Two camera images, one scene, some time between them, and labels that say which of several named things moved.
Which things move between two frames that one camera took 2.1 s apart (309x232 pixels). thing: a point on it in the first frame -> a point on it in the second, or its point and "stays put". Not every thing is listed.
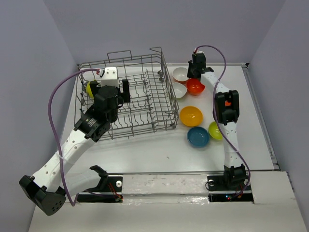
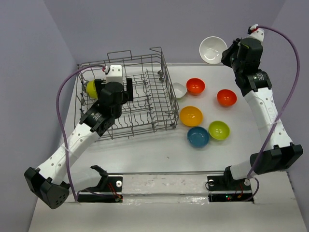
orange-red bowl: x=194 y=86 stays put
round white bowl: x=180 y=74 -> x=211 y=50
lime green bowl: x=88 y=90 stays put
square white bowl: x=180 y=90 stays put
